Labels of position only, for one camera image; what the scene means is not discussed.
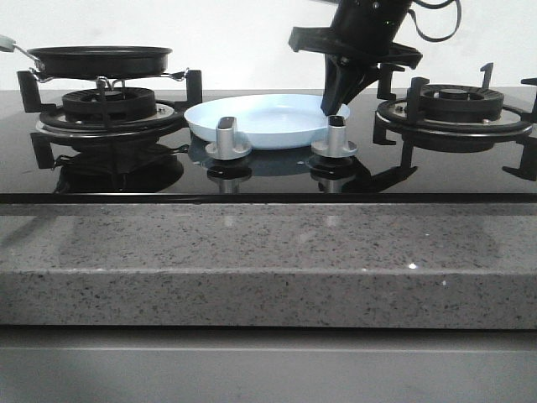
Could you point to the silver stove knob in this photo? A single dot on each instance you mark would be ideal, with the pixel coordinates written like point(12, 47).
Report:
point(229, 144)
point(335, 145)

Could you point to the light blue plate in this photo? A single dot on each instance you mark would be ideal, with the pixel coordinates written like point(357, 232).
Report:
point(267, 121)

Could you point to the right silver stove knob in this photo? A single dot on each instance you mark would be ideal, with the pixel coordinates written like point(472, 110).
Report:
point(335, 145)

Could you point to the left burner with pan support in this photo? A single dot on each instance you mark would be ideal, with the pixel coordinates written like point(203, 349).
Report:
point(108, 113)

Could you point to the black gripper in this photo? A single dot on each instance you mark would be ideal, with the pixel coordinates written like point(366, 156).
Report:
point(362, 32)

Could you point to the black frying pan green handle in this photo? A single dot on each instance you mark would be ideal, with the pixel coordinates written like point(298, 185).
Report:
point(92, 61)

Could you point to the black glass gas cooktop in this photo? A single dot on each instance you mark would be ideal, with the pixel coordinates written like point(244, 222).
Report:
point(175, 169)

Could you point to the right burner with pan support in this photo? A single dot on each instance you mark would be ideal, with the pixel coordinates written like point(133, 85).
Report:
point(453, 119)

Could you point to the left silver stove knob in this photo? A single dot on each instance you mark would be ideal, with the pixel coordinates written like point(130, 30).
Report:
point(229, 144)

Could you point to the burner with pan support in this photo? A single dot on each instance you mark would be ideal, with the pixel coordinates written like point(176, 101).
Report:
point(453, 119)
point(108, 113)

